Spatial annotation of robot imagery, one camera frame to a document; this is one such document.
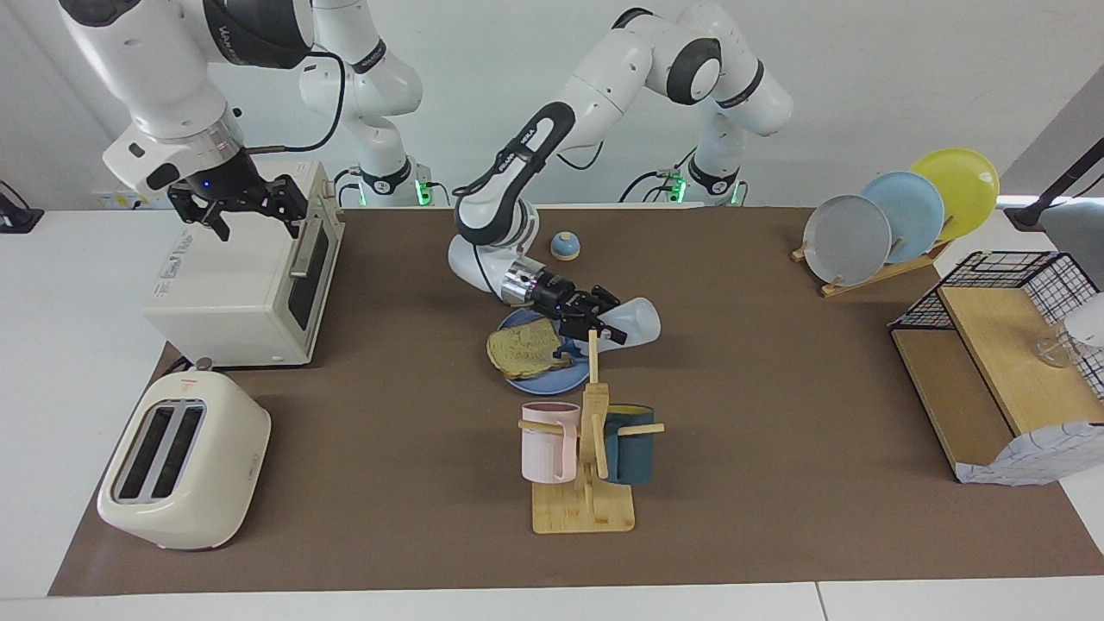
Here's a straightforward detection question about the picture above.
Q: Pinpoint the squeeze bottle with blue cap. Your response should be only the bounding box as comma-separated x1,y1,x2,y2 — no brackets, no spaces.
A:
552,297,662,363

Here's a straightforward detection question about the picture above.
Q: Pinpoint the grey plate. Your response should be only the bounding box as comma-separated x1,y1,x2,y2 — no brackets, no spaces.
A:
805,195,893,286

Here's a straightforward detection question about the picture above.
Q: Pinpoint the wooden mug tree stand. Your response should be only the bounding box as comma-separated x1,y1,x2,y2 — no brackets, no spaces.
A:
517,329,666,535

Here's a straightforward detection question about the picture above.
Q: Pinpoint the white power strip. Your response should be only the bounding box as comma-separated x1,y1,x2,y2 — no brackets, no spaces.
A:
91,186,173,210

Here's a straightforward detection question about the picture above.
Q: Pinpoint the black clamp mount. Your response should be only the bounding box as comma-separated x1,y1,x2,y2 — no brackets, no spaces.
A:
0,179,44,234

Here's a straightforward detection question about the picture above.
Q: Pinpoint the cream toaster oven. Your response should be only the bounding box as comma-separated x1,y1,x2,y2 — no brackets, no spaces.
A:
142,160,346,369

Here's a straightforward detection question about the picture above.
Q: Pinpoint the white checkered cloth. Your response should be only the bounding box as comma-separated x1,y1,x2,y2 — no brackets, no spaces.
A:
956,421,1104,486

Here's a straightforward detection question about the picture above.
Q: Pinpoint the clear drinking glass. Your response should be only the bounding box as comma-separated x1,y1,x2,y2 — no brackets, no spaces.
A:
1033,332,1079,370

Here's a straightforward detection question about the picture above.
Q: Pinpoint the wooden shelf with wire basket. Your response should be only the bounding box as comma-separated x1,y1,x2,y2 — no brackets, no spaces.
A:
889,250,1104,486

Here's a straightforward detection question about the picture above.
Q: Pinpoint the periwinkle blue flat plate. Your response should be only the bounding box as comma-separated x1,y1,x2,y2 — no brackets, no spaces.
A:
492,303,596,396

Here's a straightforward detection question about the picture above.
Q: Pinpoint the grey rounded cover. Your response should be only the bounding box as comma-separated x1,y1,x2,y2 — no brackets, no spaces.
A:
1048,200,1104,285

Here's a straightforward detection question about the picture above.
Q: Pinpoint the dark teal mug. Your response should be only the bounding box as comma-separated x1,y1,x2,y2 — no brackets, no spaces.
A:
602,405,656,486

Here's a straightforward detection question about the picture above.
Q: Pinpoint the cream two-slot toaster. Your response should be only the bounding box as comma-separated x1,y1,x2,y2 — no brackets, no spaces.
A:
97,371,272,551

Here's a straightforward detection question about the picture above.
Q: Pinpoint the wooden plate rack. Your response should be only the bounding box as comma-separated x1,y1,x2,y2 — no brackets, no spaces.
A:
792,240,954,299

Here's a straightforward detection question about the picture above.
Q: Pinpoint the pink ribbed mug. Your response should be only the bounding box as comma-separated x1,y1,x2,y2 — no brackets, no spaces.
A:
521,402,581,484

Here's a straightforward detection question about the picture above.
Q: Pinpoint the slice of toast bread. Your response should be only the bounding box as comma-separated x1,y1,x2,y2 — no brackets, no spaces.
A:
486,317,561,380

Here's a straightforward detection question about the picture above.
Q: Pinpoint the yellow plate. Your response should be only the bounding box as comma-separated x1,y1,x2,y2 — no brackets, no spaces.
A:
909,147,1001,243

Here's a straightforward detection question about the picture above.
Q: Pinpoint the brown table mat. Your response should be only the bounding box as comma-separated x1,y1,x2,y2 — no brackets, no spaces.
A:
47,205,1104,598

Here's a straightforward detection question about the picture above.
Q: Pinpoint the light blue plate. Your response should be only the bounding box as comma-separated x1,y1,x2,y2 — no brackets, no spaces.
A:
860,171,946,265

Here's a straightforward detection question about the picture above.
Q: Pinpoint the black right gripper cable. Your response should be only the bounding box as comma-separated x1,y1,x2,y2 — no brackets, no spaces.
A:
244,50,347,156

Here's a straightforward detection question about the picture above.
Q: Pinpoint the translucent white cup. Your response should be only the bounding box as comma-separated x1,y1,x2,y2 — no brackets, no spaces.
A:
1059,293,1104,402

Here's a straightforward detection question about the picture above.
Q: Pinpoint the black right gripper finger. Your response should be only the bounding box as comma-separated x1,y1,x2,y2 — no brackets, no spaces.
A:
171,197,232,242
263,175,310,240

